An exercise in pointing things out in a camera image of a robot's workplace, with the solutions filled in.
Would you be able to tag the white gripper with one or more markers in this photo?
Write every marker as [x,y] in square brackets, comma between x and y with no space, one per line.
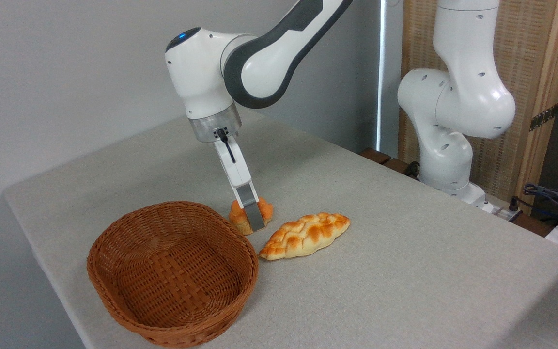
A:
[236,169]

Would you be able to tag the round orange bread bun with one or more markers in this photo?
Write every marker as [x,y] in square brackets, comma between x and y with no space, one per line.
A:
[237,216]

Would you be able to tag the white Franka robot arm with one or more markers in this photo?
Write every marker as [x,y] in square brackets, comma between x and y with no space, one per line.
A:
[201,72]

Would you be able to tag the long braided bread loaf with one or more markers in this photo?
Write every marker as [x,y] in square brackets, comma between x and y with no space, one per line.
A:
[303,235]

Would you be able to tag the brown woven wicker basket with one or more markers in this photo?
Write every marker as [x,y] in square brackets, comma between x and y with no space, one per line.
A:
[172,271]

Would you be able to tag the dark brown wooden ledge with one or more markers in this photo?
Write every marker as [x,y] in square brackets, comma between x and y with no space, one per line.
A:
[376,156]

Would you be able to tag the white power strip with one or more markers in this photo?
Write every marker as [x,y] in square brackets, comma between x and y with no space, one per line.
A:
[499,212]

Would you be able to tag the metal screen hinge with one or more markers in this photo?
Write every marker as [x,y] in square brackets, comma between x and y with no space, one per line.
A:
[543,118]

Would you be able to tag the woven rattan wooden screen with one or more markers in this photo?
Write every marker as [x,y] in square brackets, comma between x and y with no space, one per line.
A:
[526,48]

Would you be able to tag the white vertical wall trim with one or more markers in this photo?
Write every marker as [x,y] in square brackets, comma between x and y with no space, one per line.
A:
[381,72]

